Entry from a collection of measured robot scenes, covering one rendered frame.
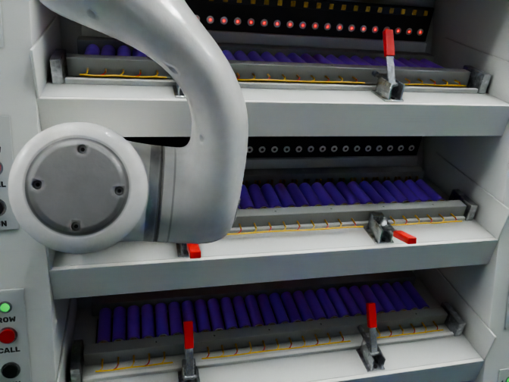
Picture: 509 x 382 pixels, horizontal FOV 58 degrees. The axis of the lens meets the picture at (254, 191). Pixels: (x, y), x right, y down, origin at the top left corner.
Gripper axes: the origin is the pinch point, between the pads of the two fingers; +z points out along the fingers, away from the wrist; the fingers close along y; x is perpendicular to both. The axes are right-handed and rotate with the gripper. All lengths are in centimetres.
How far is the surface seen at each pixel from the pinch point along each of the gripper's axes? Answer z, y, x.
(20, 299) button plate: -5.4, 9.8, 12.1
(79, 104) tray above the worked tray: -8.8, 2.5, -9.2
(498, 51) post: -6, -54, -18
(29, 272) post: -5.8, 8.8, 9.1
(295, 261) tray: -4.9, -22.8, 10.1
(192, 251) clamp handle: -11.5, -8.9, 7.0
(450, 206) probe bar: -1.7, -48.6, 4.0
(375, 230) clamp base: -4.1, -34.8, 6.7
